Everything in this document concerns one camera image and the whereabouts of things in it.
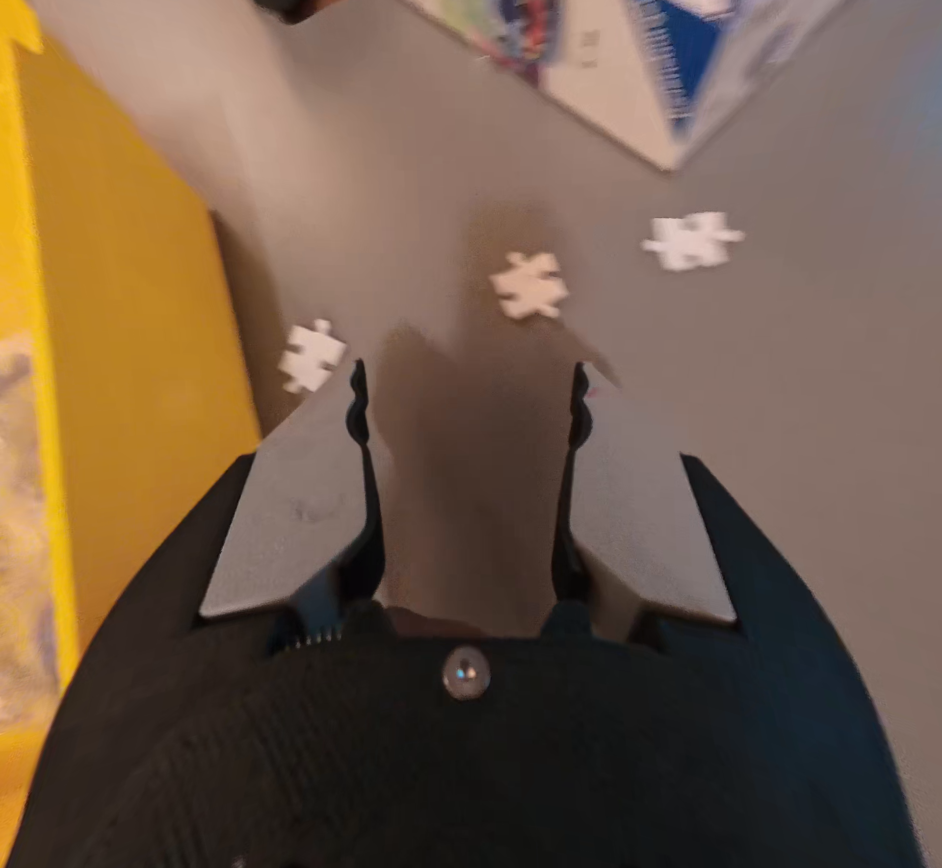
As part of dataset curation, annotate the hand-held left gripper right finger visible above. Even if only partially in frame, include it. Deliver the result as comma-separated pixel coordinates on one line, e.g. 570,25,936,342
552,360,738,637

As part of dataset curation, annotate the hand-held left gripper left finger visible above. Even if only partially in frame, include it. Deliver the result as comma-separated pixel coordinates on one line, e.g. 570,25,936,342
199,357,387,622

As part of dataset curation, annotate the cartoon printed puzzle box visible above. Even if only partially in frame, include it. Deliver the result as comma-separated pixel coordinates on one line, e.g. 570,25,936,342
352,0,917,174

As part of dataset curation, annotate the yellow plastic bin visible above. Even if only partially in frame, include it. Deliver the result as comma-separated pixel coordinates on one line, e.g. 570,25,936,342
0,0,263,759

